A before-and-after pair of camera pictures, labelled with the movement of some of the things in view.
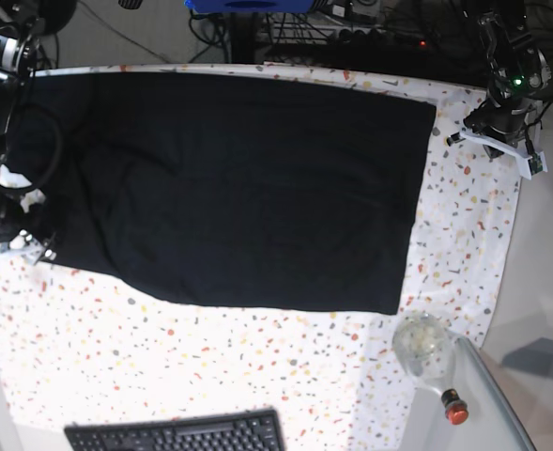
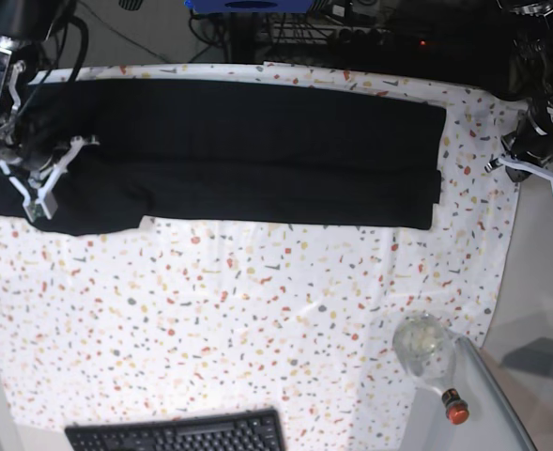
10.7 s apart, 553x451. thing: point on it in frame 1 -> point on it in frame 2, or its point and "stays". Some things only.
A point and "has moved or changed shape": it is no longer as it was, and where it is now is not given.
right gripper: (499, 121) -> (530, 143)
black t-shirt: (268, 189) has moved or changed shape
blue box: (248, 6) stays
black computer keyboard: (260, 429) stays
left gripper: (1, 214) -> (36, 158)
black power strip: (379, 38) stays
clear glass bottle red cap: (422, 343) stays
